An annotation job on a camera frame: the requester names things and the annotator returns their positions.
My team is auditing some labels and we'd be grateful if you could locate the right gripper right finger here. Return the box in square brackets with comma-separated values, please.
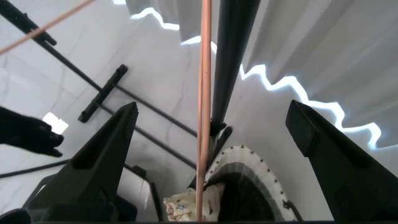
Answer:
[285, 99, 398, 223]

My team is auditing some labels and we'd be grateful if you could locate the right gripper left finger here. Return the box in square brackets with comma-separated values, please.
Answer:
[26, 101, 139, 223]

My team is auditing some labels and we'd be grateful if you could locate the black garment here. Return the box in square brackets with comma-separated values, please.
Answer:
[0, 105, 65, 158]

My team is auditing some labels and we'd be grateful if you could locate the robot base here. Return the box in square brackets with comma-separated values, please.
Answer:
[0, 158, 164, 223]

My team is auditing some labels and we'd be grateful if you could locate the white laundry basket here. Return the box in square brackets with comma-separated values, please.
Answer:
[188, 144, 304, 222]

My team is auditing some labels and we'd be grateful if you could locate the black clothes rack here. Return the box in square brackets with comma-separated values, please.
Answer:
[0, 0, 262, 187]

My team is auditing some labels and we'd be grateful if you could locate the cream printed garment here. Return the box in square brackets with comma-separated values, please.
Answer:
[163, 182, 225, 222]

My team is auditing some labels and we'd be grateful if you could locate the white curtain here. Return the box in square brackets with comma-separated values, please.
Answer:
[113, 0, 398, 150]

